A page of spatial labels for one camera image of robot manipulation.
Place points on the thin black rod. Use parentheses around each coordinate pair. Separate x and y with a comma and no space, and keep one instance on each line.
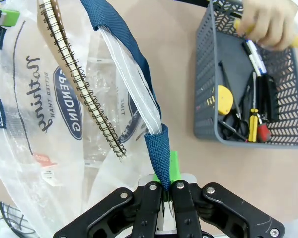
(227,84)

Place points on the black brush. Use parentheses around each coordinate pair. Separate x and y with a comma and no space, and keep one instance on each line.
(272,99)

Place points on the finger of the left gripper with green tip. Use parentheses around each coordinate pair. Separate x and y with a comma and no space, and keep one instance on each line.
(11,18)

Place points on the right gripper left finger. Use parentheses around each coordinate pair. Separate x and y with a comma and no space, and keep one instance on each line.
(149,210)

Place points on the white marker black cap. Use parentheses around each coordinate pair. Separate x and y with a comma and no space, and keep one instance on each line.
(253,60)

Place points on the white marker blue cap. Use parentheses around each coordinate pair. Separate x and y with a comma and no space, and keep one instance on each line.
(260,62)

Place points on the grey plastic basket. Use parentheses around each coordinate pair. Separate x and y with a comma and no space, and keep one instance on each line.
(228,57)

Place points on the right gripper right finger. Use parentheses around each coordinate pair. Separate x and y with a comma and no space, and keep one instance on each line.
(186,210)

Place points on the yellow tape measure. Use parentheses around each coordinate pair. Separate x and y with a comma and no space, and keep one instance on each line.
(225,99)

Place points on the black scissors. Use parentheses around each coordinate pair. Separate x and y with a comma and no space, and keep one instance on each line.
(242,126)

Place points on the person's right hand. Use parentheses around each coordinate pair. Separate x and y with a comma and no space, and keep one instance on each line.
(268,19)

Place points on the brown spiral notebook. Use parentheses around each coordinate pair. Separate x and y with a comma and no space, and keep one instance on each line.
(75,69)

